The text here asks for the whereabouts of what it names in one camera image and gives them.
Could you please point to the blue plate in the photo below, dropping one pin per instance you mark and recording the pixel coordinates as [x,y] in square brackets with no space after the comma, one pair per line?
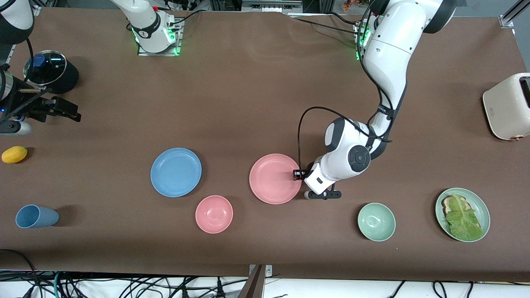
[176,172]

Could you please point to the silver aluminium frame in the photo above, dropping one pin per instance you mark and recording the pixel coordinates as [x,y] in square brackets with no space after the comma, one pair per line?
[271,6]

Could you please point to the pink bowl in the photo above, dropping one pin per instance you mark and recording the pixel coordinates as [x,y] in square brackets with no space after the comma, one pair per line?
[214,214]

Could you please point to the orange artificial flowers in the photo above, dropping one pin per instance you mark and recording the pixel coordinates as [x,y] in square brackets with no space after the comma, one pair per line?
[356,4]

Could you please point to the beige toaster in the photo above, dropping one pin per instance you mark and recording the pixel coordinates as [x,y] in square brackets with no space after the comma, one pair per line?
[507,107]

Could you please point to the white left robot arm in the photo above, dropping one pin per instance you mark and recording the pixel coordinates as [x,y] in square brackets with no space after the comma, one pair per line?
[391,54]

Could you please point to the green plate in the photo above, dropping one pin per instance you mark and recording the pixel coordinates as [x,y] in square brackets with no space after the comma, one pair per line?
[479,205]

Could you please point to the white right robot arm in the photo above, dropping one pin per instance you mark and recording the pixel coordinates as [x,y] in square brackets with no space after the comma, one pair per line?
[145,20]

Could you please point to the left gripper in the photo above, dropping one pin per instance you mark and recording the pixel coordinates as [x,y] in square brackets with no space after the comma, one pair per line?
[303,174]

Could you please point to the pink plate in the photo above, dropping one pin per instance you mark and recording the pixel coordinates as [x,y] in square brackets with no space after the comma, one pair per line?
[273,179]

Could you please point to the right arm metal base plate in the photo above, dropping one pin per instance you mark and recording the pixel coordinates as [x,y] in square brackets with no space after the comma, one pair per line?
[159,54]

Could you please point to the yellow lemon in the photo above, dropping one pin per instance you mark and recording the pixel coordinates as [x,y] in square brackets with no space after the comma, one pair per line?
[14,155]

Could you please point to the brown table cloth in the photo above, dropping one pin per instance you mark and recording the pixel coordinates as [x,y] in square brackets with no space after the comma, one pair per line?
[248,103]

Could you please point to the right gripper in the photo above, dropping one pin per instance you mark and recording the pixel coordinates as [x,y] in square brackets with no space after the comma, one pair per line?
[32,108]

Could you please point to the toasted bread slice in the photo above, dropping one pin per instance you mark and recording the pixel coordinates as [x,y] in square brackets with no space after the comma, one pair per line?
[446,203]

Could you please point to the aluminium corner profile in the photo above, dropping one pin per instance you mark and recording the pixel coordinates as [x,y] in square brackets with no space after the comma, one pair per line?
[513,12]

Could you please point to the green lettuce leaf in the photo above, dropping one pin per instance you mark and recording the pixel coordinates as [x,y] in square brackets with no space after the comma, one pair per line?
[463,223]

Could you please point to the dark slanted beam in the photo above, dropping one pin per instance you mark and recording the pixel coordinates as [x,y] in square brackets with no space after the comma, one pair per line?
[253,285]

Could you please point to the green bowl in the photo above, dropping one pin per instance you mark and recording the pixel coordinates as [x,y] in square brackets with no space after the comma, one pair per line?
[376,222]

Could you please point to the blue cup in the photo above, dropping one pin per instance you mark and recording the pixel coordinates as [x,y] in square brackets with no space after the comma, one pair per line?
[35,216]

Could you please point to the glass lid with blue knob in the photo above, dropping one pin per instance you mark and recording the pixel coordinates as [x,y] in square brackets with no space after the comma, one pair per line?
[49,66]

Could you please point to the small metal bracket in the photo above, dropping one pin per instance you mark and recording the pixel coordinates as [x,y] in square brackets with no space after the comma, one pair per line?
[269,270]

